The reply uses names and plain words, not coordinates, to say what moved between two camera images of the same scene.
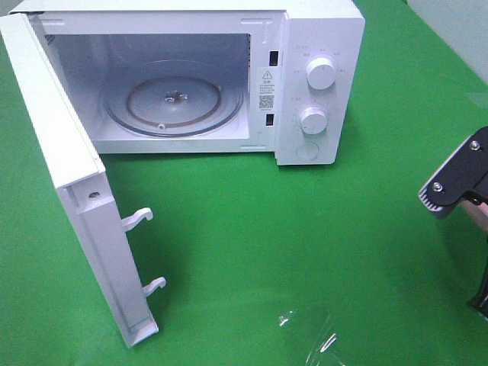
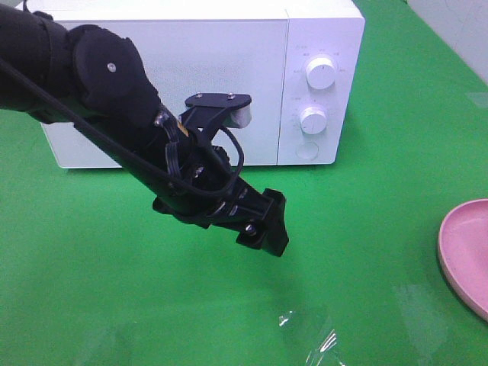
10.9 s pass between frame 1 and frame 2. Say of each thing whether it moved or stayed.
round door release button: stayed
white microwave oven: stayed
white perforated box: moved
